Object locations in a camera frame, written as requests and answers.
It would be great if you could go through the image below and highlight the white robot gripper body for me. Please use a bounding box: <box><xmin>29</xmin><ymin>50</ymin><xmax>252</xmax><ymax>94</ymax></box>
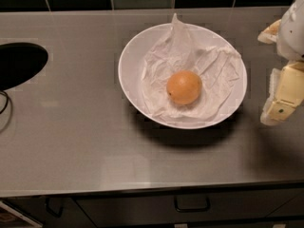
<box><xmin>276</xmin><ymin>0</ymin><xmax>304</xmax><ymax>61</ymax></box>

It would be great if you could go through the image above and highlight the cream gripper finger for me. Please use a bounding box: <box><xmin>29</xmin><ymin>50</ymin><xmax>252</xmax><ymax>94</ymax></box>
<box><xmin>257</xmin><ymin>20</ymin><xmax>281</xmax><ymax>44</ymax></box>
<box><xmin>260</xmin><ymin>62</ymin><xmax>304</xmax><ymax>125</ymax></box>

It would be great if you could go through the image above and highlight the orange fruit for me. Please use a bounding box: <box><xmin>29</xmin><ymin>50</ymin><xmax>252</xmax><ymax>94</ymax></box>
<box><xmin>166</xmin><ymin>70</ymin><xmax>202</xmax><ymax>105</ymax></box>

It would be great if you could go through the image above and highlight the white ceramic bowl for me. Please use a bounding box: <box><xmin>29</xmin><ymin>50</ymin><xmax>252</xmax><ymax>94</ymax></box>
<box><xmin>118</xmin><ymin>24</ymin><xmax>247</xmax><ymax>129</ymax></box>

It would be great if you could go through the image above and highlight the crumpled white paper towel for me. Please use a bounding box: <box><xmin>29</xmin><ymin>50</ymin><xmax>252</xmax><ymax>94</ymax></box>
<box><xmin>142</xmin><ymin>18</ymin><xmax>242</xmax><ymax>122</ymax></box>

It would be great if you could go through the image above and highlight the dark drawer front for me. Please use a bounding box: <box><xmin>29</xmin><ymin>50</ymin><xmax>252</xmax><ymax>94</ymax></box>
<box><xmin>77</xmin><ymin>189</ymin><xmax>304</xmax><ymax>227</ymax></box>

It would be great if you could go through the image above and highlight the black round object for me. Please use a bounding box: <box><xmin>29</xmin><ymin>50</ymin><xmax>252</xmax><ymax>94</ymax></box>
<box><xmin>0</xmin><ymin>42</ymin><xmax>48</xmax><ymax>90</ymax></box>

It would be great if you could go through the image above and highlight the black drawer handle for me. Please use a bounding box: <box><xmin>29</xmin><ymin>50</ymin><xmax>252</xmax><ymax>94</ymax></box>
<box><xmin>174</xmin><ymin>195</ymin><xmax>211</xmax><ymax>213</ymax></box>

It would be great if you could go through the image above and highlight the black cabinet handle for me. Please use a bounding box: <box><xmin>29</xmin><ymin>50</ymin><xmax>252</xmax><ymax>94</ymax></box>
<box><xmin>45</xmin><ymin>198</ymin><xmax>64</xmax><ymax>219</ymax></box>

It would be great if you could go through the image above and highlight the black cable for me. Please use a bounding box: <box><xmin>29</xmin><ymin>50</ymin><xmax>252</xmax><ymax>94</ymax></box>
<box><xmin>0</xmin><ymin>90</ymin><xmax>10</xmax><ymax>115</ymax></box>

